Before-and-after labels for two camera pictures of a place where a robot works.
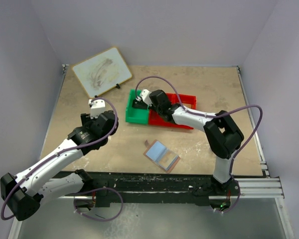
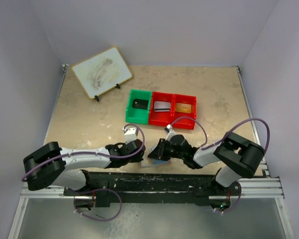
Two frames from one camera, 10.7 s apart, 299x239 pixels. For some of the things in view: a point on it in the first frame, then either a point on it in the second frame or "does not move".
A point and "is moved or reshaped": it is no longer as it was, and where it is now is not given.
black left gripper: x=86 y=120 to x=137 y=159
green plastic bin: x=134 y=115 does not move
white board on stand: x=102 y=72 does not move
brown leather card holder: x=166 y=159 is moved or reshaped
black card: x=139 y=104 does not move
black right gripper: x=154 y=106 to x=158 y=152
